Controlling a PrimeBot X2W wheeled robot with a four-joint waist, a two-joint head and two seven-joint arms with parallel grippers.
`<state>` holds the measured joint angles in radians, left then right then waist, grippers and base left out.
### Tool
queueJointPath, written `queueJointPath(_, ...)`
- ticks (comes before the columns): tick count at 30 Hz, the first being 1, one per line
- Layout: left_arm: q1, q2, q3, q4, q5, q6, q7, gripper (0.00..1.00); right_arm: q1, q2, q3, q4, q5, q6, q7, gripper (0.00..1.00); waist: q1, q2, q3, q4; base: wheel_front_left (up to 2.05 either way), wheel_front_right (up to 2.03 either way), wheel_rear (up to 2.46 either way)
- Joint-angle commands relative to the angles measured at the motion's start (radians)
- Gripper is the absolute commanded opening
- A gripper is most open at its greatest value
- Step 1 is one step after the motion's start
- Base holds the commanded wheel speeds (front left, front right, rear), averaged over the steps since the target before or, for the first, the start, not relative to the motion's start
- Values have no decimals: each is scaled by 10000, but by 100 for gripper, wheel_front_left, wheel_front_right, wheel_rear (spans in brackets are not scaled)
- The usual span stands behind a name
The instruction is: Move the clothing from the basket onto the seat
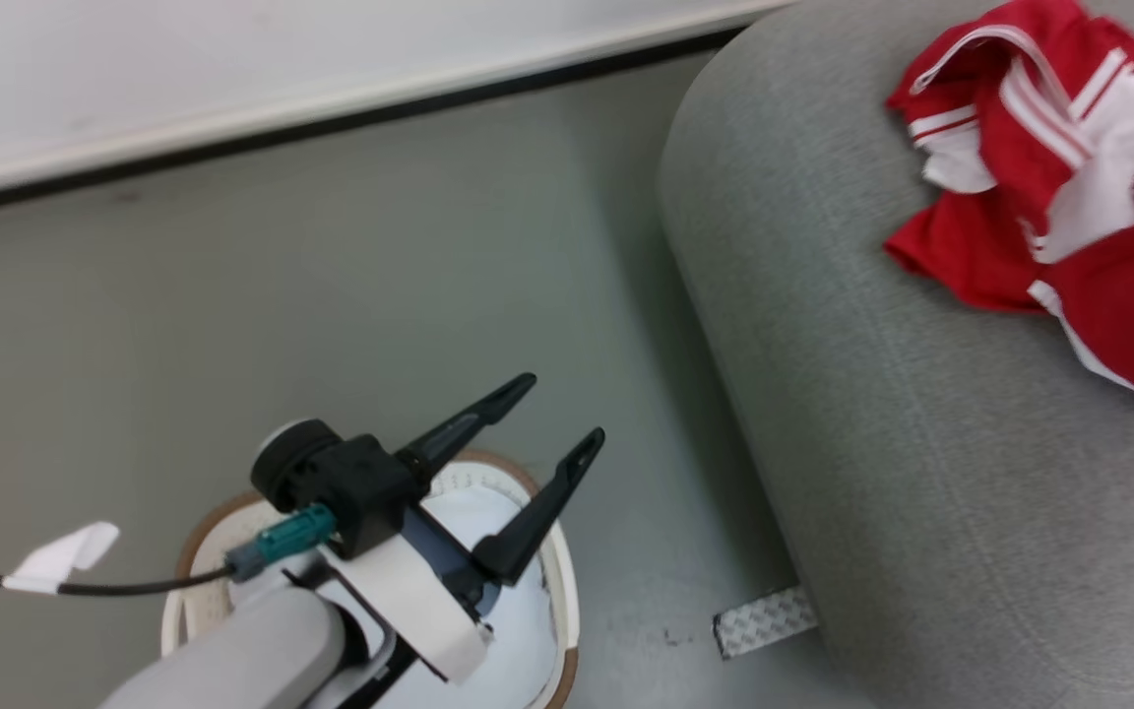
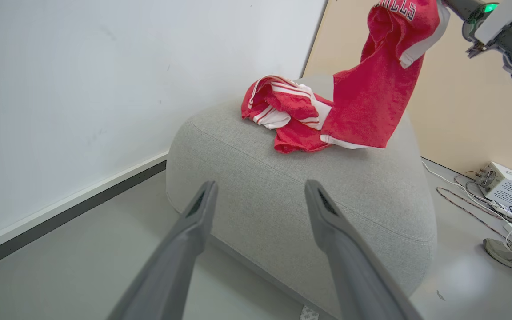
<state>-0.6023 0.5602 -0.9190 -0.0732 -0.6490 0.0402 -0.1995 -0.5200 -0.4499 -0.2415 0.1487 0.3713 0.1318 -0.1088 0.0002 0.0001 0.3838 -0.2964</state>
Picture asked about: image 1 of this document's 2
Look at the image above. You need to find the white perforated laundry basket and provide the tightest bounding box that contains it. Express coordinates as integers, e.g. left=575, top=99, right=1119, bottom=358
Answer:
left=161, top=450, right=580, bottom=709

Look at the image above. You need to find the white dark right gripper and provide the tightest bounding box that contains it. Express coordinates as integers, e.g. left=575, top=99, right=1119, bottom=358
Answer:
left=319, top=372, right=606, bottom=684

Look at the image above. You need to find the dark baseboard strip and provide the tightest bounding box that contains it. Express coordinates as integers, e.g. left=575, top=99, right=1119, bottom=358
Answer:
left=0, top=25, right=775, bottom=220

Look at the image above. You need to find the white cable label tag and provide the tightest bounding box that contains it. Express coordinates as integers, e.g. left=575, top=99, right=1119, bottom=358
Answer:
left=1, top=522, right=121, bottom=596

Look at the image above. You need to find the grey patterned floor tape strip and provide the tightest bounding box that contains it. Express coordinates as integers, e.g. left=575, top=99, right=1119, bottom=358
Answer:
left=712, top=586, right=819, bottom=661

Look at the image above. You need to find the teal cable connector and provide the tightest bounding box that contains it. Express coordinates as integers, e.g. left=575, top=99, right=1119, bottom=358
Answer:
left=225, top=504, right=338, bottom=583

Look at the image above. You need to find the red white sports shirt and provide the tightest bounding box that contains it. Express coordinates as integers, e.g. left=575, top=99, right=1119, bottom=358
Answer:
left=884, top=0, right=1134, bottom=424

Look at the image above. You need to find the thin black cable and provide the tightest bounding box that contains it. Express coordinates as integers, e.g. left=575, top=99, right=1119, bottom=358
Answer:
left=0, top=562, right=233, bottom=598

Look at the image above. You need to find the grey fabric sofa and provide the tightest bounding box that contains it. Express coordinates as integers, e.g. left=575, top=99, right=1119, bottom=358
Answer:
left=656, top=0, right=1134, bottom=709

